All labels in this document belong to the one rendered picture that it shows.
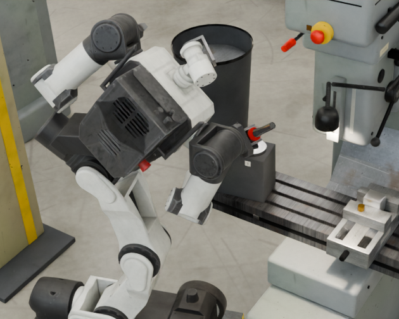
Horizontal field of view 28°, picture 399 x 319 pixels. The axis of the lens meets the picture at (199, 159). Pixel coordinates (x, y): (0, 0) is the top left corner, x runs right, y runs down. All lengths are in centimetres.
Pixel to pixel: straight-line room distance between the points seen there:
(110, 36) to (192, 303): 120
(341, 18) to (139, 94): 57
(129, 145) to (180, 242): 205
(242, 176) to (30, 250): 166
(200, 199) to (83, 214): 217
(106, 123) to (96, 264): 201
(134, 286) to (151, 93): 77
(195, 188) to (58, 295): 84
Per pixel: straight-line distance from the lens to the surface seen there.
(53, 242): 423
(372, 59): 231
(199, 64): 214
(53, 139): 241
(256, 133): 270
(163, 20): 632
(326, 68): 243
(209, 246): 411
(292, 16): 225
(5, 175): 393
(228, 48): 479
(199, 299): 300
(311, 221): 282
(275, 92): 531
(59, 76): 230
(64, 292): 291
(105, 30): 217
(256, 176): 283
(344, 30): 219
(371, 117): 247
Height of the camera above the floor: 277
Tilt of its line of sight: 36 degrees down
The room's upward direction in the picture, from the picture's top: 4 degrees counter-clockwise
